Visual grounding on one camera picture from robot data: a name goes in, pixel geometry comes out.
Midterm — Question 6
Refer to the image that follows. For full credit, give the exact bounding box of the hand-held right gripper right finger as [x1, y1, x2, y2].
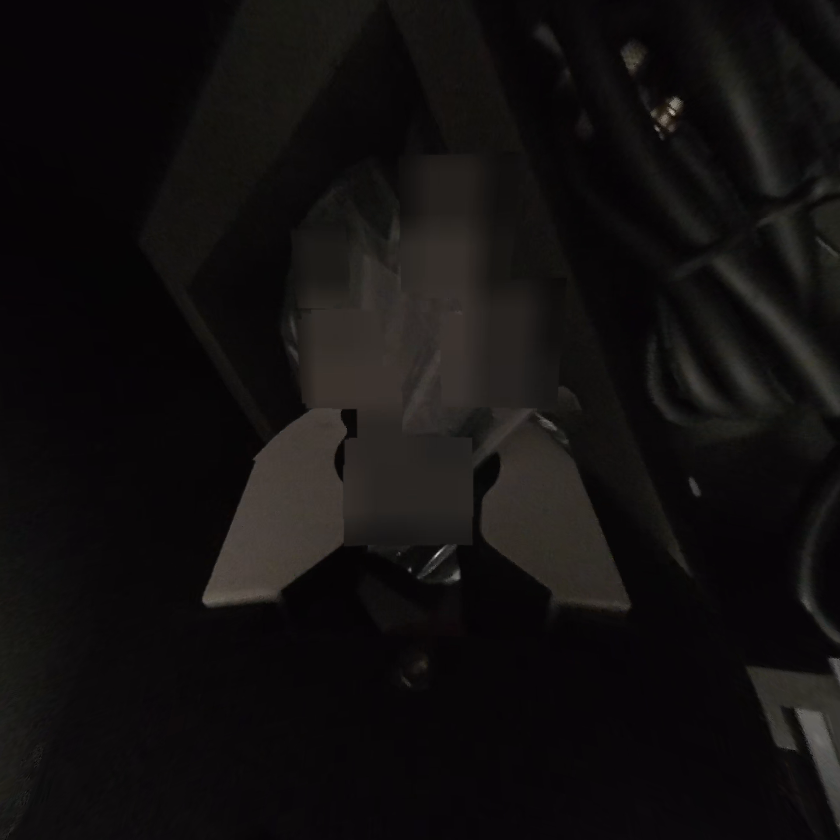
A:
[472, 423, 634, 611]

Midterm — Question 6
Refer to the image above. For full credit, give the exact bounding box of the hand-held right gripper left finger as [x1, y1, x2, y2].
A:
[202, 407, 349, 610]

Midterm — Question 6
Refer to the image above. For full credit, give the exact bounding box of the clear plastic bag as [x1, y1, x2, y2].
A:
[282, 157, 473, 585]

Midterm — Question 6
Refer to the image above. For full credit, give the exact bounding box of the black foam insert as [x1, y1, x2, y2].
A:
[134, 0, 697, 592]

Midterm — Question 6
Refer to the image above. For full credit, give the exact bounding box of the black cable bundle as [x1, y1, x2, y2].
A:
[538, 0, 840, 647]

